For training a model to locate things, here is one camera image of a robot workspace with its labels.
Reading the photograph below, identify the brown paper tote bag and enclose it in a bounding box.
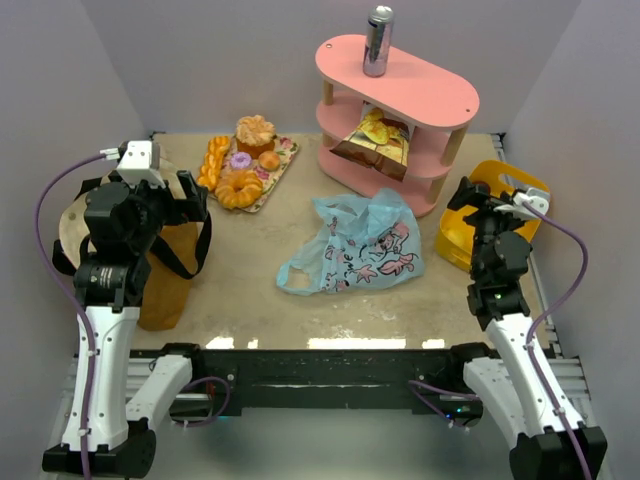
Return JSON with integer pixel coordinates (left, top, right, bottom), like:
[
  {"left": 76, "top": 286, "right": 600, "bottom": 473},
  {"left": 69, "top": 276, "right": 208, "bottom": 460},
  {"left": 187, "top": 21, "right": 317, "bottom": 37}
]
[{"left": 52, "top": 171, "right": 212, "bottom": 331}]

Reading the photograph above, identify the brown chips bag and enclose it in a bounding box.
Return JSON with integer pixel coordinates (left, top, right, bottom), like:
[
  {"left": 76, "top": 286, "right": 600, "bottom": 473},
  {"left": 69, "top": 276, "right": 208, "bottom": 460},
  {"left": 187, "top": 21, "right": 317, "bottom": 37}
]
[{"left": 330, "top": 101, "right": 415, "bottom": 181}]

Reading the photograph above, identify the blue printed plastic bag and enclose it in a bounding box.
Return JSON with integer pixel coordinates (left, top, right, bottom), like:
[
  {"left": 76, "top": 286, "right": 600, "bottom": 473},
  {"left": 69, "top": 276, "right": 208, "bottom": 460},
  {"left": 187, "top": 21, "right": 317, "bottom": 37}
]
[{"left": 276, "top": 188, "right": 425, "bottom": 296}]

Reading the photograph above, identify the silver drink can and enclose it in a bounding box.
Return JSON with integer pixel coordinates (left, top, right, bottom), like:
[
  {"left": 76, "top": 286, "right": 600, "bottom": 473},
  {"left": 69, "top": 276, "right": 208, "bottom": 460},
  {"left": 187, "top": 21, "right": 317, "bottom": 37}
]
[{"left": 362, "top": 5, "right": 394, "bottom": 78}]

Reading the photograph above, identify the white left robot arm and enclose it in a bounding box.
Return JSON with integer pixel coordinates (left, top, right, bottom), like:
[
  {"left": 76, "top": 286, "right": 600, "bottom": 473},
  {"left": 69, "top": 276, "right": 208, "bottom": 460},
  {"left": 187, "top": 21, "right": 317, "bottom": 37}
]
[{"left": 42, "top": 170, "right": 212, "bottom": 479}]

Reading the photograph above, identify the twisted orange bread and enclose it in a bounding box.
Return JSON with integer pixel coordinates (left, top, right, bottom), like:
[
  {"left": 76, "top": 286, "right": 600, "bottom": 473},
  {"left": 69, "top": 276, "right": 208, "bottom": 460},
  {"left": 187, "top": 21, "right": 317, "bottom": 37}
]
[{"left": 197, "top": 136, "right": 231, "bottom": 192}]

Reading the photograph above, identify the yellow plastic basket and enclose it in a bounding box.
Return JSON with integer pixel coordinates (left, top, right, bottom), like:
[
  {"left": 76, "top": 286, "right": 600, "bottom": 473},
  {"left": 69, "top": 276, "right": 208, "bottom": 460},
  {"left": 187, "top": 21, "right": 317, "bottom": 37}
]
[{"left": 434, "top": 160, "right": 551, "bottom": 272}]

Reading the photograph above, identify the glazed cruller donut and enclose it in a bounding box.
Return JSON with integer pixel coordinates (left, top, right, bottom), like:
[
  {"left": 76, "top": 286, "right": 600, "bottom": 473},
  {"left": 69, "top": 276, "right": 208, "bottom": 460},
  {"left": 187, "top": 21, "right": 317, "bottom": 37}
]
[{"left": 214, "top": 170, "right": 263, "bottom": 209}]

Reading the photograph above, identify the purple frosted donut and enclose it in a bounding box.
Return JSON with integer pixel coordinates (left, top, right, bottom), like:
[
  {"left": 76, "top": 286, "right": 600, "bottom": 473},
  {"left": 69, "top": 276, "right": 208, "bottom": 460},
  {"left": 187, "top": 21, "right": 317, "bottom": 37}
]
[{"left": 230, "top": 151, "right": 253, "bottom": 170}]

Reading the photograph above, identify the small round bun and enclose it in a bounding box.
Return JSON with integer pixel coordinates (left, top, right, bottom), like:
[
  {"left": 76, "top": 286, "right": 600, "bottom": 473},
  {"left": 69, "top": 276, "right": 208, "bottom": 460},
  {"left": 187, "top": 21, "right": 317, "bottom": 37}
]
[{"left": 258, "top": 151, "right": 281, "bottom": 172}]

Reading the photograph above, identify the orange frosted cupcake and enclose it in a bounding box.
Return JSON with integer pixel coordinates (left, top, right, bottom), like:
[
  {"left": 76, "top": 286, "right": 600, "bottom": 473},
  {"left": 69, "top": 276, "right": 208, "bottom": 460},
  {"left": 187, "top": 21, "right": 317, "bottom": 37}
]
[{"left": 235, "top": 115, "right": 276, "bottom": 159}]

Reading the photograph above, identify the pink three-tier shelf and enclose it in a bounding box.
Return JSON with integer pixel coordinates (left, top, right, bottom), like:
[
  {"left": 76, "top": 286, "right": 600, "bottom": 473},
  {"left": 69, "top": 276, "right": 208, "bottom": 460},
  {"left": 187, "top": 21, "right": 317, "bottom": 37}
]
[{"left": 315, "top": 34, "right": 480, "bottom": 217}]

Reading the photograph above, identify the floral rectangular tray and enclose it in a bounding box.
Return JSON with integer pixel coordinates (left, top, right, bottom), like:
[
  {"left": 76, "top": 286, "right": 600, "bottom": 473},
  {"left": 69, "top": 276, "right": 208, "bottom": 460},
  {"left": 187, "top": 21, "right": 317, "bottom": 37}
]
[{"left": 208, "top": 136, "right": 299, "bottom": 213}]

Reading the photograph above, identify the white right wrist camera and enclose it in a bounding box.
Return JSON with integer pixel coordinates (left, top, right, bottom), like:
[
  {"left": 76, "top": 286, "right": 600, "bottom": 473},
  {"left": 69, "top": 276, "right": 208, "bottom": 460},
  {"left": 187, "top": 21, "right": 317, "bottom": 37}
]
[{"left": 494, "top": 187, "right": 551, "bottom": 220}]

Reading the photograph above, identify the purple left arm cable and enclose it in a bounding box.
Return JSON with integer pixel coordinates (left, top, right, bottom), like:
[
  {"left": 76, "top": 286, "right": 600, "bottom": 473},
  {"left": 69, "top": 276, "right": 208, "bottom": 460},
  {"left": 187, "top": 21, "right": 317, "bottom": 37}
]
[{"left": 33, "top": 153, "right": 121, "bottom": 480}]

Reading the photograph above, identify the black table front frame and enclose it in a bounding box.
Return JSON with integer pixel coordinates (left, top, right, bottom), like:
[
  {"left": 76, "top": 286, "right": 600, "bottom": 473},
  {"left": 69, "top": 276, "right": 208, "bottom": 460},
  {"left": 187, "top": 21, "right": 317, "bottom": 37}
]
[{"left": 170, "top": 343, "right": 497, "bottom": 420}]

